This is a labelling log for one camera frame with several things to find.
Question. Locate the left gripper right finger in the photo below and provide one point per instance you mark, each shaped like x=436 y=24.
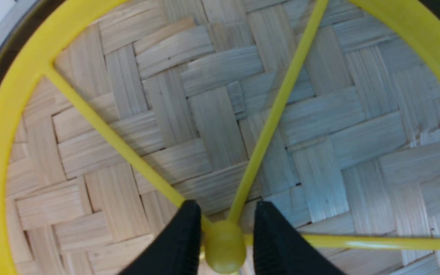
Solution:
x=278 y=249

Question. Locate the bamboo steamer lid yellow rim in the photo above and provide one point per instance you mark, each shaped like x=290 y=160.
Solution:
x=114 y=112

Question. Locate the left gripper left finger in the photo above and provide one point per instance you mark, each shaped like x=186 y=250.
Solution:
x=176 y=249

